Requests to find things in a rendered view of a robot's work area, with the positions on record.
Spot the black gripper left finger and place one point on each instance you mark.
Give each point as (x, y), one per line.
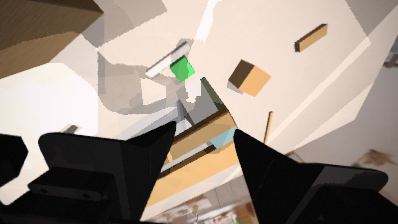
(136, 162)

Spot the small green block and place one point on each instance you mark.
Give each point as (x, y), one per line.
(181, 68)

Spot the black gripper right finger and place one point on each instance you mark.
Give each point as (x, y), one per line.
(281, 188)

